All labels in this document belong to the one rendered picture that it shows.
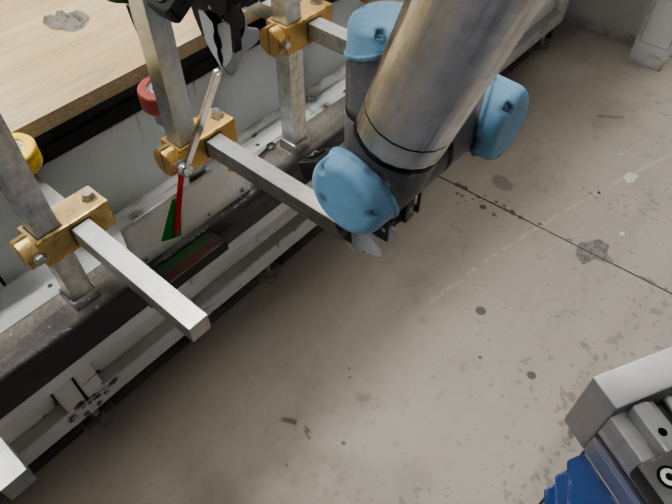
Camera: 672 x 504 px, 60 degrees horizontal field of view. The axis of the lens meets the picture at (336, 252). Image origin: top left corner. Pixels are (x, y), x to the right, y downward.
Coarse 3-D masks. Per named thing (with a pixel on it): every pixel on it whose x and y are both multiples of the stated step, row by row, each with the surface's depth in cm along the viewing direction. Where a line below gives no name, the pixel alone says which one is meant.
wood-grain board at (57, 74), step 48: (0, 0) 116; (48, 0) 116; (96, 0) 116; (0, 48) 104; (48, 48) 104; (96, 48) 104; (192, 48) 108; (0, 96) 95; (48, 96) 95; (96, 96) 97
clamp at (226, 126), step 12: (216, 120) 96; (228, 120) 96; (204, 132) 93; (216, 132) 94; (228, 132) 97; (168, 144) 92; (204, 144) 94; (156, 156) 92; (168, 156) 90; (180, 156) 91; (204, 156) 95; (168, 168) 92
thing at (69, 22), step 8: (48, 16) 109; (56, 16) 110; (64, 16) 109; (72, 16) 108; (80, 16) 110; (88, 16) 111; (48, 24) 109; (56, 24) 108; (64, 24) 108; (72, 24) 108; (80, 24) 109
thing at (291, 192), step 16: (208, 144) 94; (224, 144) 93; (224, 160) 93; (240, 160) 91; (256, 160) 91; (256, 176) 89; (272, 176) 88; (288, 176) 88; (272, 192) 89; (288, 192) 86; (304, 192) 86; (304, 208) 85; (320, 208) 84; (320, 224) 85
